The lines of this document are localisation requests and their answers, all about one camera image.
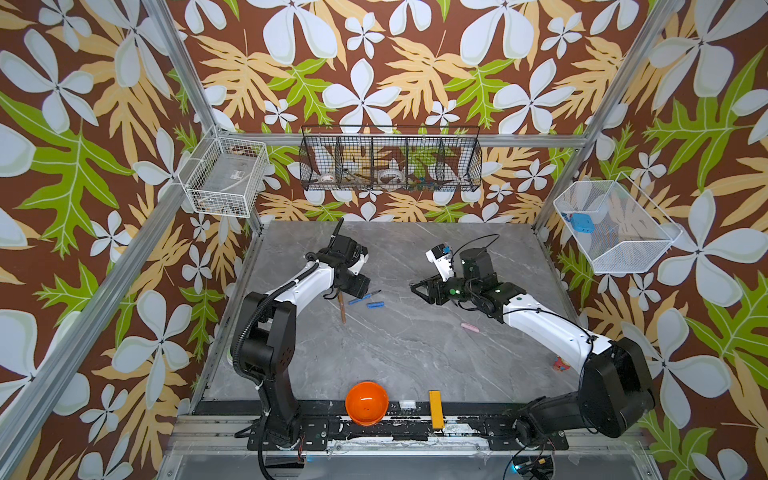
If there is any brown pen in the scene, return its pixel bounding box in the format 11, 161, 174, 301
337, 291, 347, 325

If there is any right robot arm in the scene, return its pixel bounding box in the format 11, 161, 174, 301
410, 244, 657, 447

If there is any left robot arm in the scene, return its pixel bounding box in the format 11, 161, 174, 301
230, 221, 370, 448

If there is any yellow block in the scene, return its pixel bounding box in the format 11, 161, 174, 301
429, 390, 445, 430

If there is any orange bowl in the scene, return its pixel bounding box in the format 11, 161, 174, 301
345, 381, 389, 427

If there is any small red yellow toy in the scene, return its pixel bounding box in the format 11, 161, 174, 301
553, 357, 571, 372

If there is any blue object in basket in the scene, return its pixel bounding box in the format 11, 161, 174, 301
569, 213, 596, 234

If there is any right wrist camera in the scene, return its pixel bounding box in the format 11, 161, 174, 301
425, 243, 455, 282

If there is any black wire basket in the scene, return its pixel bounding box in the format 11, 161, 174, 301
298, 125, 483, 192

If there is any white wire basket left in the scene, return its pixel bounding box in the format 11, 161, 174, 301
179, 128, 270, 219

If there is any white wire basket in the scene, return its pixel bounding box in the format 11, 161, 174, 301
179, 128, 270, 219
554, 174, 683, 276

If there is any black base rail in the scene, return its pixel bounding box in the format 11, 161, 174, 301
245, 397, 571, 452

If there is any white wire basket right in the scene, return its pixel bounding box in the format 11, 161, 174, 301
554, 174, 683, 276

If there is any aluminium left corner post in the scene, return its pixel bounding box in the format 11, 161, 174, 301
143, 1, 263, 235

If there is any aluminium corner frame post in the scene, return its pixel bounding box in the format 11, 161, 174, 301
532, 0, 685, 232

